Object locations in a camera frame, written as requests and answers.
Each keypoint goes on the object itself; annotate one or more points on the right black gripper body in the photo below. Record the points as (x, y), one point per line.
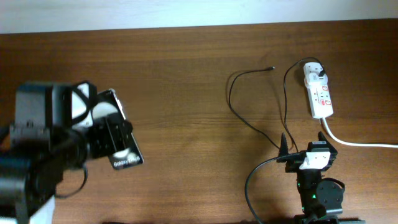
(295, 162)

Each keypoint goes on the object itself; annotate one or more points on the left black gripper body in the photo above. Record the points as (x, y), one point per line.
(81, 139)

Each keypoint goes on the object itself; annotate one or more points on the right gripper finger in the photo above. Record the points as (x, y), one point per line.
(324, 143)
(283, 150)

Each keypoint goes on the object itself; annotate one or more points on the black Samsung Galaxy smartphone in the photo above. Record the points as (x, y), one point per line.
(108, 103)

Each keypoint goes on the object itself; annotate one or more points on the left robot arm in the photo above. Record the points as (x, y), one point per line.
(29, 176)

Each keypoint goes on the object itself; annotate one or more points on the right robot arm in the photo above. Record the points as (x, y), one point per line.
(321, 198)

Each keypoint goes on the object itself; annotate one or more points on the white charger adapter plug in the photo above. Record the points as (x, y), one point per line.
(314, 75)

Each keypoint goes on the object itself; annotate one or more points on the white power strip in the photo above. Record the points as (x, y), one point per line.
(320, 102)

